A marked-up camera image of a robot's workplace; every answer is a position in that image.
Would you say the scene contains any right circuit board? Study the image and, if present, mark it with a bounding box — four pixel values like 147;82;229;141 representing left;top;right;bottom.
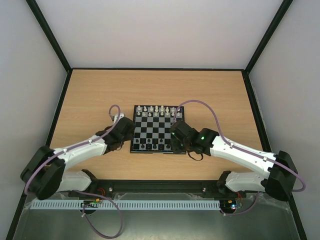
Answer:
221;199;243;210

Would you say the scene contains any left circuit board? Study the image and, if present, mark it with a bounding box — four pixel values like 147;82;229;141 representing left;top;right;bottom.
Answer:
80;198;103;208

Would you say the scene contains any black and silver chessboard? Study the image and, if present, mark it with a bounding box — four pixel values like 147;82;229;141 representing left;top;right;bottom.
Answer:
130;105;185;154

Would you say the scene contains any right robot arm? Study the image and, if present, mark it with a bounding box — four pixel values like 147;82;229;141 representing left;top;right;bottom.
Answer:
169;120;298;202

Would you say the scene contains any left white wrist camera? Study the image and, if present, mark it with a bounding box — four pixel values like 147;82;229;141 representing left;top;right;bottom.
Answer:
113;113;125;123

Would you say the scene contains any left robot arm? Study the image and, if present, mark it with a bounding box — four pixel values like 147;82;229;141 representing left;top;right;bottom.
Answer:
20;116;135;200

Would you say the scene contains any black aluminium front rail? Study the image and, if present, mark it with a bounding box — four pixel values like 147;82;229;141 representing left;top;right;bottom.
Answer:
24;178;291;198

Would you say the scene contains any circuit board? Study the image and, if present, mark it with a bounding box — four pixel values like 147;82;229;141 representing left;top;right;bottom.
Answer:
80;198;103;208
221;199;243;210

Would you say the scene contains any light blue slotted cable duct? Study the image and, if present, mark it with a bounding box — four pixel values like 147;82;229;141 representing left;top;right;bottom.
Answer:
30;199;220;211

